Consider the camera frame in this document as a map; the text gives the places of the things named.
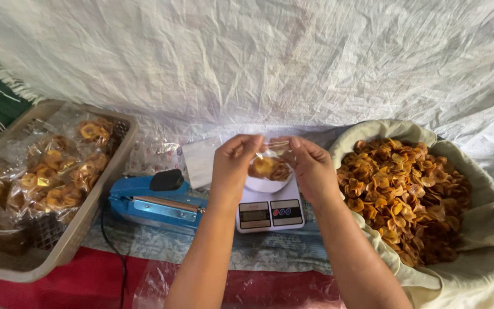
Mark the clear bag of banana chips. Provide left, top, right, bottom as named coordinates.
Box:
left=247, top=139, right=294, bottom=182

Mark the person's left hand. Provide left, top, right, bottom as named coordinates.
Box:
left=209, top=134, right=265, bottom=203

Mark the red mat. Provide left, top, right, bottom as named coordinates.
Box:
left=0, top=245, right=494, bottom=309

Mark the person's right hand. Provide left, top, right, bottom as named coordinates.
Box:
left=271, top=136, right=344, bottom=207

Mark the white woven tarp sheet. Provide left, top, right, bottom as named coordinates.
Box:
left=0, top=0, right=494, bottom=202

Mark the blue patterned cloth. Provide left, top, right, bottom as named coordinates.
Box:
left=81, top=124, right=494, bottom=275

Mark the blue impulse heat sealer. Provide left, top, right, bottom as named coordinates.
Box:
left=108, top=169, right=208, bottom=230

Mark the black power cable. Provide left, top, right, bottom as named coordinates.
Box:
left=100, top=202, right=128, bottom=309

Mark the clear plastic sheet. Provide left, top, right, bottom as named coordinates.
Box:
left=132, top=260, right=346, bottom=309

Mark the white digital kitchen scale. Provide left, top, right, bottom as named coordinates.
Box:
left=235, top=167, right=306, bottom=233

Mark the stack of empty clear bags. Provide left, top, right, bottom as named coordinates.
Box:
left=181, top=136, right=223, bottom=190

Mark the pile of packed chip bags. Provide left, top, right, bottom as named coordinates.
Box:
left=0, top=112, right=123, bottom=245

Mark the beige plastic basket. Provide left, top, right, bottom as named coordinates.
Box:
left=0, top=100, right=139, bottom=283

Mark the heap of loose banana chips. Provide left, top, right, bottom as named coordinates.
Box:
left=336, top=137, right=473, bottom=268

